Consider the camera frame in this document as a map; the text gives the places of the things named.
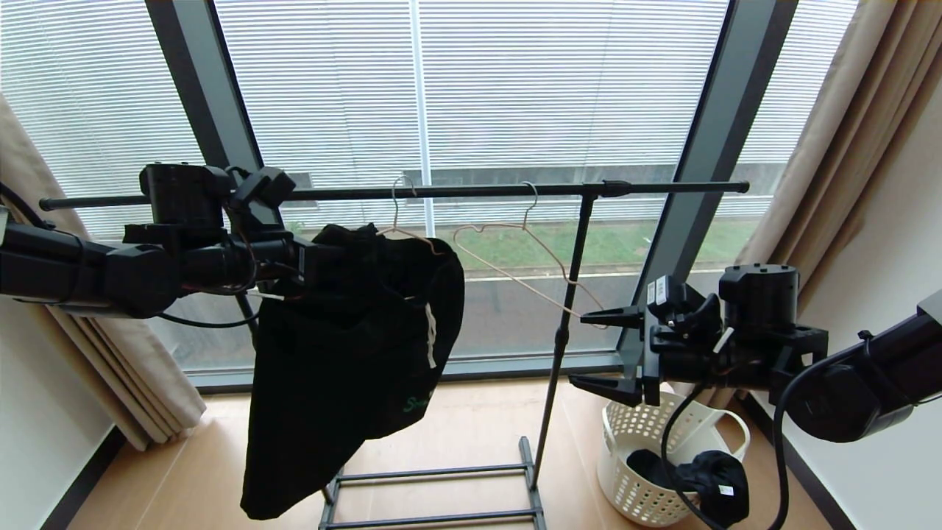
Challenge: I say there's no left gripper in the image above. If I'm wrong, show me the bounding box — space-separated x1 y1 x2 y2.
180 239 322 293

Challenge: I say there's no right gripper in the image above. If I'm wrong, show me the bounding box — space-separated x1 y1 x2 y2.
568 305 792 407

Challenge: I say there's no black garment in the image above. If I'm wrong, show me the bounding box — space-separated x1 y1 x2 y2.
241 223 466 520

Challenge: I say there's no pink clothes hanger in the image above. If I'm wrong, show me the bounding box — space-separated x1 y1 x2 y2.
375 175 446 257
452 183 612 331

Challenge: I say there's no heap of clothes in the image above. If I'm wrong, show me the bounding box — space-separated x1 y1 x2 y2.
626 449 750 525

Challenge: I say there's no white laundry basket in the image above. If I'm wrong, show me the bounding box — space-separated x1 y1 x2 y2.
598 390 751 527

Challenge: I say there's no black clothes rack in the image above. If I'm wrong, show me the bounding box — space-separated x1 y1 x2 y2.
39 180 750 530

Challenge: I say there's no window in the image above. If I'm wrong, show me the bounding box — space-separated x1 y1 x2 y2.
0 0 858 391

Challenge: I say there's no beige curtain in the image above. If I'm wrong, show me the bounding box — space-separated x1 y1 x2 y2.
692 0 942 409
0 96 207 451

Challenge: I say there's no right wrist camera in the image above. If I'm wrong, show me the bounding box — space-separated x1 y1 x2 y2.
646 276 723 341

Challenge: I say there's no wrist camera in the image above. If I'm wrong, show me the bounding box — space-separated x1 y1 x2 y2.
646 276 723 341
227 166 297 222

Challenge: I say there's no black cable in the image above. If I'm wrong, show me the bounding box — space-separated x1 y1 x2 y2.
660 335 877 530
0 180 260 330

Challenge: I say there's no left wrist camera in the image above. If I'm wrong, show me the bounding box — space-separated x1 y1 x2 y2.
227 166 297 222

